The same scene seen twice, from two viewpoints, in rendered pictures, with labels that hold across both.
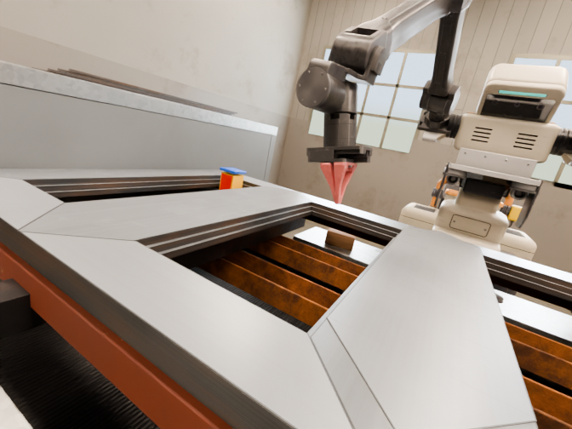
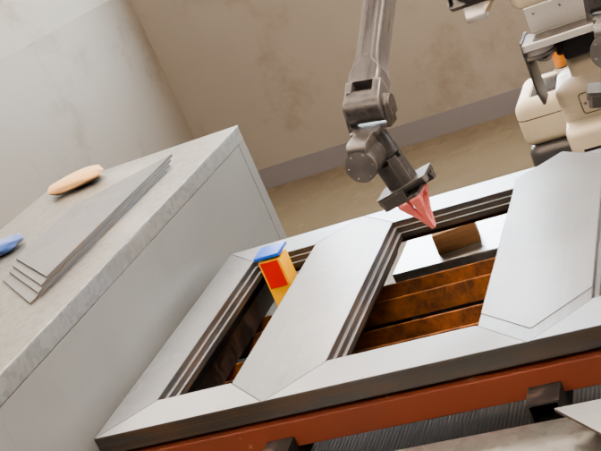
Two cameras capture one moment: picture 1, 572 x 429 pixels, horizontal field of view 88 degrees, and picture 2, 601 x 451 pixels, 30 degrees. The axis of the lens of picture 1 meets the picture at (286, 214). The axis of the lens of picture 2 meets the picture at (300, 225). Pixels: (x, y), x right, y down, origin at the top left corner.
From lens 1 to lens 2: 1.48 m
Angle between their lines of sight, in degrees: 4
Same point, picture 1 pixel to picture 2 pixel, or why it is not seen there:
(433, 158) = not seen: outside the picture
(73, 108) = (101, 312)
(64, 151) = (121, 363)
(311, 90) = (362, 169)
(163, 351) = (417, 375)
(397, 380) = (526, 312)
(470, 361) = (565, 280)
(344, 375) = (502, 327)
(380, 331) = (513, 299)
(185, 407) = (444, 390)
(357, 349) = (503, 314)
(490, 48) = not seen: outside the picture
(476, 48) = not seen: outside the picture
